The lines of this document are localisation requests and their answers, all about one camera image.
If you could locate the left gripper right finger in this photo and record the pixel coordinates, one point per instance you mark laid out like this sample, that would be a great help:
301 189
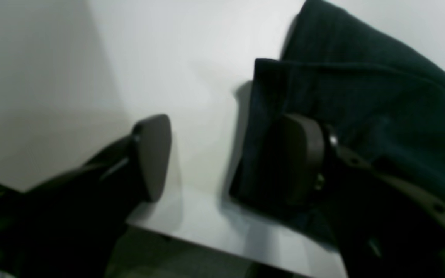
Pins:
383 225

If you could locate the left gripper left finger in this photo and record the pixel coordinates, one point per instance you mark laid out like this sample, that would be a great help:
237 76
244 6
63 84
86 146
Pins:
68 226

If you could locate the black t-shirt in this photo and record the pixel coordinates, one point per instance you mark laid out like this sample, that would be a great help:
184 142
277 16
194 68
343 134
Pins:
384 100

